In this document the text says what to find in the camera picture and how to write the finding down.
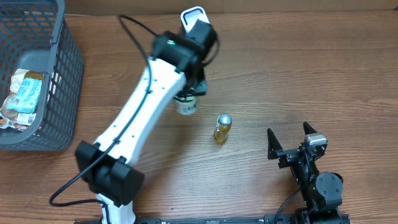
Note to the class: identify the teal tissue pack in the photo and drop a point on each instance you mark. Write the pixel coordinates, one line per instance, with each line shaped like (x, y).
(186, 105)

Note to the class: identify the yellow liquid bottle silver cap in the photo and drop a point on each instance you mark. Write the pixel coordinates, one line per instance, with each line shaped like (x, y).
(223, 125)

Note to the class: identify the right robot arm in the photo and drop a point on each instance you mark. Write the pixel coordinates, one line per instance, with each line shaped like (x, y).
(321, 191)

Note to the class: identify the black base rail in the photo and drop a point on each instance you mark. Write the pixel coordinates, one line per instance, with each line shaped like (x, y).
(217, 221)

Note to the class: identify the dark grey plastic basket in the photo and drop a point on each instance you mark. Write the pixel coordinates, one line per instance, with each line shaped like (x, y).
(35, 36)

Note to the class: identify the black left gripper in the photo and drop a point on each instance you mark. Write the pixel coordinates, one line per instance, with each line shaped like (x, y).
(201, 88)

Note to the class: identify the white barcode scanner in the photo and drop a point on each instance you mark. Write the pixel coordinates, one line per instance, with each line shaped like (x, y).
(189, 17)

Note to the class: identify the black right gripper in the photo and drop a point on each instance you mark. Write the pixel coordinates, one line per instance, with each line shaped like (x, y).
(294, 153)

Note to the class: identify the brown snack bag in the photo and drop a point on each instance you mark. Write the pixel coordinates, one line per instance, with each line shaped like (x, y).
(18, 109)

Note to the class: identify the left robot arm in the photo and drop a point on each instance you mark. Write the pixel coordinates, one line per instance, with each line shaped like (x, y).
(174, 71)

